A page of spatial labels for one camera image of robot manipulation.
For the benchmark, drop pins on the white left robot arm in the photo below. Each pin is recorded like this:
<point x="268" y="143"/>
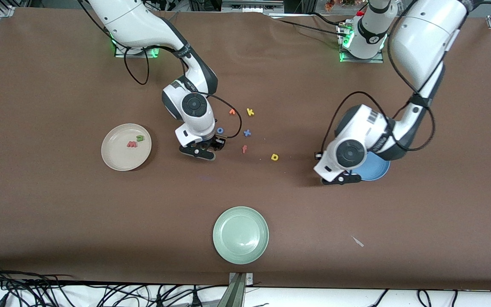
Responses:
<point x="420" y="38"/>

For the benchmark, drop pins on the red foam letter w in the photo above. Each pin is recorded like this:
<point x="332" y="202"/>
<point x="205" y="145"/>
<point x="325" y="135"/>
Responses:
<point x="131" y="144"/>

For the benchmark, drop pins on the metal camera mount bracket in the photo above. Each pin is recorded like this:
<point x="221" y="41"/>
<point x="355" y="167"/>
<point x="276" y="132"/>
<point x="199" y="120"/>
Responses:
<point x="237" y="294"/>

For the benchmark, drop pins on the brown paper table cover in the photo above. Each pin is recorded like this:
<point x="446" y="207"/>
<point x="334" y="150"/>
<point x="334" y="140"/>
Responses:
<point x="58" y="213"/>

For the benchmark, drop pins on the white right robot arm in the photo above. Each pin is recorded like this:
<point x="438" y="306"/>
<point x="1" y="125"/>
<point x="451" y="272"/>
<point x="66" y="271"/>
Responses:
<point x="134" y="21"/>

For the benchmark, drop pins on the grey metal box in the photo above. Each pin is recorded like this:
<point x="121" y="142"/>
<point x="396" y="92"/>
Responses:
<point x="252" y="5"/>

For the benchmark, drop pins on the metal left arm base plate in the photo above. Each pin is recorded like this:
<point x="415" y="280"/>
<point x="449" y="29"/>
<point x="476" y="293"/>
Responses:
<point x="362" y="60"/>

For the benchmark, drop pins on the green plate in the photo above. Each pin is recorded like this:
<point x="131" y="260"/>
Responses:
<point x="240" y="235"/>

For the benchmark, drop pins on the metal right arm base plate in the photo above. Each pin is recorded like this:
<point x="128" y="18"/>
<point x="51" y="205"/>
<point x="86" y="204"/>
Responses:
<point x="137" y="55"/>

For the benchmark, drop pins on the small white paper scrap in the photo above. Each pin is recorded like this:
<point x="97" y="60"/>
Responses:
<point x="358" y="242"/>

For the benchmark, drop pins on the blue plate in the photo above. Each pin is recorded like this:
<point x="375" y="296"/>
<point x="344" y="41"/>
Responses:
<point x="377" y="170"/>

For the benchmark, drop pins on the beige brown plate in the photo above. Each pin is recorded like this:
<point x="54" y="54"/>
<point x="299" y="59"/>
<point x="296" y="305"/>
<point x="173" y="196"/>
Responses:
<point x="119" y="155"/>

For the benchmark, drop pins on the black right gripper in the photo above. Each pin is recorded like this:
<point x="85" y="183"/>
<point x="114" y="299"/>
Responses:
<point x="216" y="143"/>

